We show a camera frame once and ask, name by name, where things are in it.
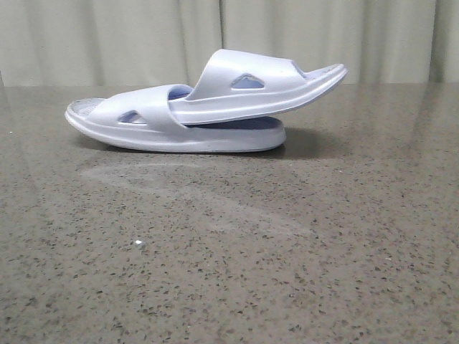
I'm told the white pleated curtain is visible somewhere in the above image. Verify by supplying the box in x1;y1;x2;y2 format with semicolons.
1;1;458;86

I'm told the light blue slipper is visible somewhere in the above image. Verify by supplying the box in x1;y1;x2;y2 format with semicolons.
65;84;286;153
169;49;348;125

